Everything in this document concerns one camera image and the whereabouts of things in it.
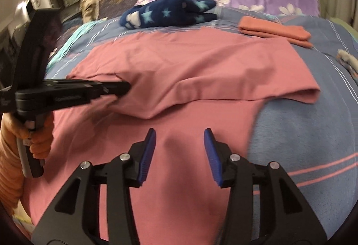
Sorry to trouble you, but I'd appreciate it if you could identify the blue striped bedsheet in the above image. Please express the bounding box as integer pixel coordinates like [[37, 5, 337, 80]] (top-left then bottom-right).
[[45, 6, 358, 245]]

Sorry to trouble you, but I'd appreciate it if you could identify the beige cushion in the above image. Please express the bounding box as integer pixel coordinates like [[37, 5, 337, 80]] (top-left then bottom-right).
[[81, 0, 100, 22]]

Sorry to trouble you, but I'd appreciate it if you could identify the green sheet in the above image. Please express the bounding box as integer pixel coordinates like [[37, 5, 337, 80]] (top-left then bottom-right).
[[330, 17, 358, 40]]

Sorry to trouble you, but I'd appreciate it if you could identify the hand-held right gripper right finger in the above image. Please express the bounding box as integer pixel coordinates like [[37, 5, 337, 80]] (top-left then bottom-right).
[[204, 128, 328, 245]]

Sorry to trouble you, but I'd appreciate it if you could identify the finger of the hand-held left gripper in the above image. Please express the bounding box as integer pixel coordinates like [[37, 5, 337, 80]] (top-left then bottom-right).
[[83, 81, 132, 101]]

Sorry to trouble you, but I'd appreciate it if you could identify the folded salmon cloth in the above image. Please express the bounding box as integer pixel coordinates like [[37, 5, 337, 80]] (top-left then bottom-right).
[[238, 16, 314, 48]]

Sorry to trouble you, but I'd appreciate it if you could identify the navy star-print garment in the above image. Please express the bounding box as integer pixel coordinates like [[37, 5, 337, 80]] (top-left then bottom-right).
[[120, 0, 218, 30]]

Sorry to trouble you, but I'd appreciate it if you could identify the person's left hand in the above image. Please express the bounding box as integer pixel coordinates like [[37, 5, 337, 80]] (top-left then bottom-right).
[[29, 115, 54, 160]]

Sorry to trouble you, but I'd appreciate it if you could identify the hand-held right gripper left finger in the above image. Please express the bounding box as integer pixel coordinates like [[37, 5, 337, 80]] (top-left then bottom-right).
[[29, 128, 157, 245]]

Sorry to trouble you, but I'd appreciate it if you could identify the teal cloth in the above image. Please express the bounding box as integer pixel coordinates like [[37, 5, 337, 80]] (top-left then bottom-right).
[[46, 20, 108, 69]]

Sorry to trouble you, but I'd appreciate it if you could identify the pink garment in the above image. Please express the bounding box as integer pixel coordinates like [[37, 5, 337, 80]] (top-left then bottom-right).
[[21, 28, 321, 245]]

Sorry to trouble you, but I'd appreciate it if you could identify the person's left forearm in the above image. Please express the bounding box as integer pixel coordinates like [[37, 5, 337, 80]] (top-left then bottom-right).
[[0, 113, 31, 208]]

